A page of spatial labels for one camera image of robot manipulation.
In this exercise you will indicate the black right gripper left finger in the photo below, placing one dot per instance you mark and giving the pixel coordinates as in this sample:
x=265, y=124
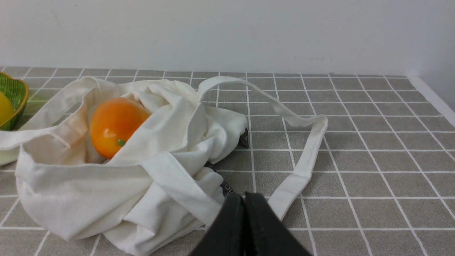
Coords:
x=225, y=235

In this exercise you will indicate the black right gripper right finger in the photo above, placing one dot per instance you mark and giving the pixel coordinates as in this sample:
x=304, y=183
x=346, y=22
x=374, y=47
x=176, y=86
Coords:
x=265, y=233

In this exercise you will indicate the white cloth tote bag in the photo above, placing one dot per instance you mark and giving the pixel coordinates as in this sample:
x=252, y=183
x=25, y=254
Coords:
x=157, y=188

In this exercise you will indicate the orange plastic fruit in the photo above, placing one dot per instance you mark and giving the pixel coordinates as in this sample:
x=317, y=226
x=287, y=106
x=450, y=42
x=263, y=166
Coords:
x=113, y=123

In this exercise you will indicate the yellow plastic fruit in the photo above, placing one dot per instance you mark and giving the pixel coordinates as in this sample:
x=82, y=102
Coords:
x=7, y=110

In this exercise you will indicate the green ribbed fruit plate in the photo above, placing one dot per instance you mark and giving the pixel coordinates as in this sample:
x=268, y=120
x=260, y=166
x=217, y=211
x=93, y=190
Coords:
x=17, y=92

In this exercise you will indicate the grey grid tablecloth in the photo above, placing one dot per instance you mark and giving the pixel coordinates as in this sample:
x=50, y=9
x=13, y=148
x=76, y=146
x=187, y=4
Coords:
x=383, y=183

